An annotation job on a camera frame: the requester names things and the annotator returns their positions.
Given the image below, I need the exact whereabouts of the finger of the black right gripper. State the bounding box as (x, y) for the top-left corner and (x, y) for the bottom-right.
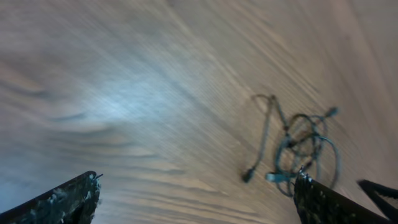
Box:
(358, 179), (397, 221)

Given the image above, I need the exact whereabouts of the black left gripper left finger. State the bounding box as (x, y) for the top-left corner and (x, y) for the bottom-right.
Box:
(1, 171), (101, 224)

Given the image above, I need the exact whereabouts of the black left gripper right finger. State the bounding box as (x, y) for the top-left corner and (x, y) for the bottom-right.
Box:
(294, 171), (391, 224)

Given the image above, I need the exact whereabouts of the black usb cable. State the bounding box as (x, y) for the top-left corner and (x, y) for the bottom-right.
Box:
(266, 107), (341, 197)
(241, 94), (290, 184)

